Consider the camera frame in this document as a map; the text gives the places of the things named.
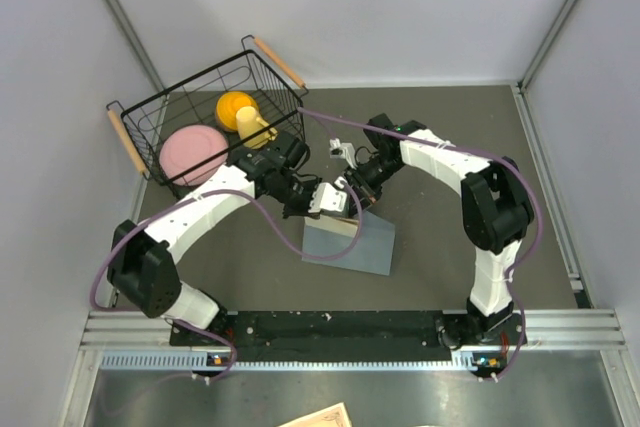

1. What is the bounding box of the cream paper letter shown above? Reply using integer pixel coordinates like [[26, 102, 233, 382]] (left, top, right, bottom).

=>
[[305, 216, 360, 238]]

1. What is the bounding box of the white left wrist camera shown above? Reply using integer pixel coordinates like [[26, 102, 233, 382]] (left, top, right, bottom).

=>
[[308, 182, 349, 217]]

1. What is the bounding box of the pale yellow mug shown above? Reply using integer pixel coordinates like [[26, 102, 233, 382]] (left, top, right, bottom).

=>
[[236, 106, 278, 150]]

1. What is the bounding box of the black wire dish basket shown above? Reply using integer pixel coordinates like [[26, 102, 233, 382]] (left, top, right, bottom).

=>
[[106, 34, 308, 199]]

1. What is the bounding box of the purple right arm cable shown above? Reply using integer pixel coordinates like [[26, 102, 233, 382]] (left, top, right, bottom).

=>
[[297, 106, 545, 382]]

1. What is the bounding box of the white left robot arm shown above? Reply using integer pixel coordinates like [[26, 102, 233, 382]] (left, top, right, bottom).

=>
[[106, 132, 320, 344]]

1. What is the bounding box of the grey blue envelope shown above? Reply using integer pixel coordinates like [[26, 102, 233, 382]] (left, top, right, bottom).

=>
[[302, 211, 396, 276]]

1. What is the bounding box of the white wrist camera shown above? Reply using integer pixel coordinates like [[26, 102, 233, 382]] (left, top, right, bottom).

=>
[[308, 182, 349, 217], [329, 138, 358, 168]]

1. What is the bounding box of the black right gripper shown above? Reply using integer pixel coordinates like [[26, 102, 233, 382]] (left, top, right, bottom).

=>
[[343, 154, 404, 219]]

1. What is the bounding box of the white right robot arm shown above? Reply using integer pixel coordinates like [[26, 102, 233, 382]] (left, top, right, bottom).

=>
[[344, 114, 535, 349]]

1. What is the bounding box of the orange bowl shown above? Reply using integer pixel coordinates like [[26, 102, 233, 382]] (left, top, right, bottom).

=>
[[215, 91, 258, 132]]

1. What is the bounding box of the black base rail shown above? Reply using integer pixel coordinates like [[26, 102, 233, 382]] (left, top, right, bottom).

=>
[[169, 309, 526, 363]]

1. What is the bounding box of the grey slotted cable duct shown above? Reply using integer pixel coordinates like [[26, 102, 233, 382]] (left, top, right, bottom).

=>
[[100, 350, 499, 372]]

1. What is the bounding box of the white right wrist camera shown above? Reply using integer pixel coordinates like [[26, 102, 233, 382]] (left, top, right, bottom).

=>
[[329, 138, 358, 168]]

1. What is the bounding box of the brown patterned paper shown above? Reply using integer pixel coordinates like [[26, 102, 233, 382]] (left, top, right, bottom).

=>
[[281, 403, 353, 427]]

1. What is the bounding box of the pink plate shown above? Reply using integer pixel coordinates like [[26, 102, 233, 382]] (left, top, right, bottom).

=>
[[159, 125, 229, 187]]

